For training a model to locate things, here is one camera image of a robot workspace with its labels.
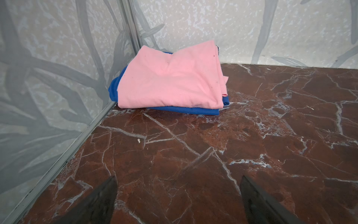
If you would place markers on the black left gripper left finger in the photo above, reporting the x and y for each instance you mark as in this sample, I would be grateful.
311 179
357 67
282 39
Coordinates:
96 208

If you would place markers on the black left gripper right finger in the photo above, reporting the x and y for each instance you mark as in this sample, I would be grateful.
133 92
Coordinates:
261 208

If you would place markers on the pink folded t-shirt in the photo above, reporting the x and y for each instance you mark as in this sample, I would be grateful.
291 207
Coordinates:
173 78

